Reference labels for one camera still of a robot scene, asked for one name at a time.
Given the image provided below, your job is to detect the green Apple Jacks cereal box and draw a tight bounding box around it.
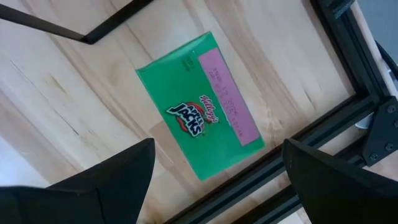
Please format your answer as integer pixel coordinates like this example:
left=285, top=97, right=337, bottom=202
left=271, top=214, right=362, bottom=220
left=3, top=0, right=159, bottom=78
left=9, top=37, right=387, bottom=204
left=136, top=30, right=266, bottom=182

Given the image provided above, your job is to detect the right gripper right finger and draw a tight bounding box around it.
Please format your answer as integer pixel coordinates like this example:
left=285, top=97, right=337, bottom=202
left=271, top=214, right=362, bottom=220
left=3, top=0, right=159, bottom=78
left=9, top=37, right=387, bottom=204
left=282, top=138, right=398, bottom=224

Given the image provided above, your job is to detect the black aluminium table frame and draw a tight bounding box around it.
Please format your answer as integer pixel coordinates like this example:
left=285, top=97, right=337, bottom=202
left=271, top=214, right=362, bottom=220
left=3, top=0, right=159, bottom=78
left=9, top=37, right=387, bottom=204
left=164, top=0, right=398, bottom=224

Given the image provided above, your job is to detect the wooden shelf with black legs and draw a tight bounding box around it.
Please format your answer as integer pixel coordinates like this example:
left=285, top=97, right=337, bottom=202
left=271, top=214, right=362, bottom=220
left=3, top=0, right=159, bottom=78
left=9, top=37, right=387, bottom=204
left=0, top=0, right=155, bottom=45

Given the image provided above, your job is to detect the thin black cable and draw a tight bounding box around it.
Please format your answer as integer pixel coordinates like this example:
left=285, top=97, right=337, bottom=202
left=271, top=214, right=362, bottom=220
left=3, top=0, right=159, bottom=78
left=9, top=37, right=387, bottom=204
left=374, top=39, right=398, bottom=73

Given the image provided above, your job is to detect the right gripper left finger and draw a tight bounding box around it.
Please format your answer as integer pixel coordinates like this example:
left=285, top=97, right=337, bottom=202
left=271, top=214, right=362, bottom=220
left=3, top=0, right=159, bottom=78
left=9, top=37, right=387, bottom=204
left=46, top=138, right=156, bottom=224

